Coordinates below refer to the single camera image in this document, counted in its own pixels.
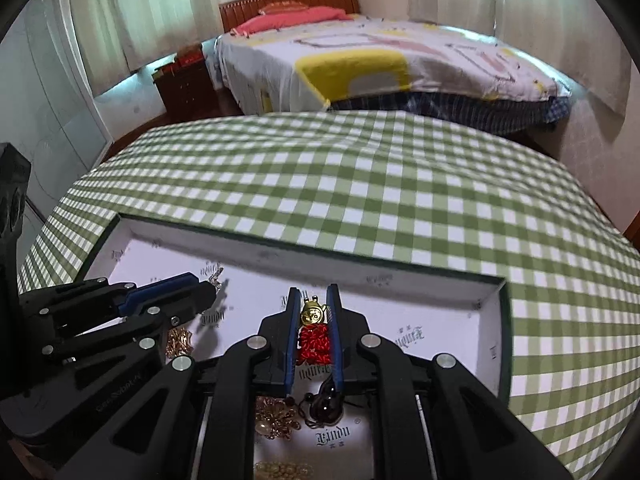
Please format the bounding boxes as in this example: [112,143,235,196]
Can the red boxes on nightstand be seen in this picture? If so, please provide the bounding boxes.
[172,45,206,68]

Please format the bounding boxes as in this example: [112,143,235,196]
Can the white curtain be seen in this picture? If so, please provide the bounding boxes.
[407,0,631,116]
[65,0,221,73]

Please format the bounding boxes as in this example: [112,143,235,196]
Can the dark green jewelry tray box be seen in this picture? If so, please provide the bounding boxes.
[82,212,513,480]

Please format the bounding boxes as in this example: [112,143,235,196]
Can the wooden bed headboard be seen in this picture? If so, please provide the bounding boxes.
[219,0,361,33]

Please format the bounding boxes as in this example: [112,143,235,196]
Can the gold charm with red knot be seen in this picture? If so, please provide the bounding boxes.
[296,296,335,366]

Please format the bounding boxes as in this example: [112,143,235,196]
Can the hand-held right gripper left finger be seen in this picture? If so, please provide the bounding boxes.
[52,286,303,480]

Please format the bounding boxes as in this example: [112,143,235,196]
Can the dark wooden nightstand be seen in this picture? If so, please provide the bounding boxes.
[152,60,216,121]

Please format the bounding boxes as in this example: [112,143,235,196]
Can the wooden door frame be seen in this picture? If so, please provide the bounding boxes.
[622,200,640,251]

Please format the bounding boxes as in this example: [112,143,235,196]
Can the gold rhinestone bracelet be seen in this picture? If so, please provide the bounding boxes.
[165,327,196,361]

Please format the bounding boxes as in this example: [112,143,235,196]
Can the bed with patterned cover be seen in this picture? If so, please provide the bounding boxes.
[215,12,573,113]

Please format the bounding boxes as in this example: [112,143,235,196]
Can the large pearl gold brooch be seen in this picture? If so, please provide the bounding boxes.
[255,396,303,443]

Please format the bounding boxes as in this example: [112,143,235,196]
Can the plain pink pillow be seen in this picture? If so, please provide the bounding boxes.
[232,6,353,36]

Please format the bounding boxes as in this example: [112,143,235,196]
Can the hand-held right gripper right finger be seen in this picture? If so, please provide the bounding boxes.
[325,284,576,480]

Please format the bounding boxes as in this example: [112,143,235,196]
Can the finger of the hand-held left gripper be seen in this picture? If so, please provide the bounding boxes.
[42,281,217,361]
[20,272,198,326]

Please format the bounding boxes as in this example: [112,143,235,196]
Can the white pearl necklace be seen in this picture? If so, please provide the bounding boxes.
[254,460,313,480]

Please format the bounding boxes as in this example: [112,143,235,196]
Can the patterned pink pillow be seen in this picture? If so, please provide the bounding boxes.
[257,0,308,15]

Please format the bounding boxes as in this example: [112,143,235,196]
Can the dark brown bead bracelet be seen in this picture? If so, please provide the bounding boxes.
[300,375,363,431]

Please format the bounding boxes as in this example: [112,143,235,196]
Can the blue plaid bed sheet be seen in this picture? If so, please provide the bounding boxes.
[330,92,571,136]

